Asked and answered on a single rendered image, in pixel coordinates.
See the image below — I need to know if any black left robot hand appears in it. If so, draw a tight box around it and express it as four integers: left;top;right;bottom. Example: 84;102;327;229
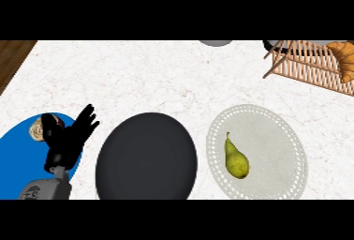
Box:
39;103;100;175

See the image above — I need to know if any blue oval placemat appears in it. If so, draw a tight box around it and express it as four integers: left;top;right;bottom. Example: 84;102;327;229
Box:
0;112;82;201

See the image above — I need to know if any white lace oval placemat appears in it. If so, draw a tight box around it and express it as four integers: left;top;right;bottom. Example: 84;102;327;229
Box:
205;103;308;201

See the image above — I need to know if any wooden tiered shelf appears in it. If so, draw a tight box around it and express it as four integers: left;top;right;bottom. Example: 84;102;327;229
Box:
261;39;354;97

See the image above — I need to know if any golden croissant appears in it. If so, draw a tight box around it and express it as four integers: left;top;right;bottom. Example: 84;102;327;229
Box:
325;40;354;84

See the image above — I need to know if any beige cupcake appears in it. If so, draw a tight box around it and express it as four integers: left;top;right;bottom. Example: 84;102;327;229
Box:
28;113;66;143

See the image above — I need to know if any dark grey oval plate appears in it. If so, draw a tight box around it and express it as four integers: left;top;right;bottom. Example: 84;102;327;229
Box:
94;112;199;201

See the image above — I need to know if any green pear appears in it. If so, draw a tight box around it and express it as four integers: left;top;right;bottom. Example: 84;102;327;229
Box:
224;131;252;180

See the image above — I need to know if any grey round object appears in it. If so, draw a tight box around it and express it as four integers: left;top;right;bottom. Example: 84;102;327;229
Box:
197;39;233;48

